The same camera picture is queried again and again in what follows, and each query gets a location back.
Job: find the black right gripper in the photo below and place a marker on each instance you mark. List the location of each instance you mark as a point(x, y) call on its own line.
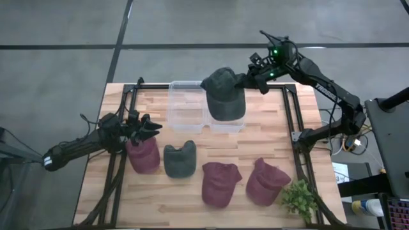
point(268, 73)

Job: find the black aluminium frame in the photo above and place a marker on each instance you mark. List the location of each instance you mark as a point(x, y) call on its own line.
point(150, 86)

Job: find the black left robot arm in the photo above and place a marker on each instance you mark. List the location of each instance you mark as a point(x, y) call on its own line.
point(73, 148)

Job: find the backlit keyboard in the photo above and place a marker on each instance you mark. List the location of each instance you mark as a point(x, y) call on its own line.
point(397, 215)

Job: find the grey metal stand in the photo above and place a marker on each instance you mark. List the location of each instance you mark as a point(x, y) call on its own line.
point(12, 179)

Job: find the maroon cap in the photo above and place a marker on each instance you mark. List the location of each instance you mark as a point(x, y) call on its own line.
point(220, 185)
point(143, 158)
point(265, 183)

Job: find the black pole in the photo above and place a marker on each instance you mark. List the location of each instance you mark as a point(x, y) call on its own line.
point(394, 99)

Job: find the dark green cap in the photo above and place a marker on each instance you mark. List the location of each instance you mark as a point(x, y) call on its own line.
point(225, 96)
point(179, 161)

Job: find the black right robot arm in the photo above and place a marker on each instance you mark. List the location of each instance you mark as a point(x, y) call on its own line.
point(319, 84)

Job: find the clear plastic bin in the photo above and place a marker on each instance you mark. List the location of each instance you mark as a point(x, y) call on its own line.
point(185, 105)
point(223, 127)

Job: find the green artificial plant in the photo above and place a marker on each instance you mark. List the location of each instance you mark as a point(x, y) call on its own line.
point(298, 199)

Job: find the black monitor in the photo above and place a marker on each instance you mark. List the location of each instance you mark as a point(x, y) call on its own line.
point(390, 147)

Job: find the white paper sheet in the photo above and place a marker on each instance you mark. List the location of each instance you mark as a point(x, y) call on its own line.
point(340, 172)

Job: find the black stand base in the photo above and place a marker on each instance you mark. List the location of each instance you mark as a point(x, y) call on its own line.
point(364, 185)

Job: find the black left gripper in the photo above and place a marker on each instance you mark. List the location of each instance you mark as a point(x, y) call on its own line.
point(132, 132)

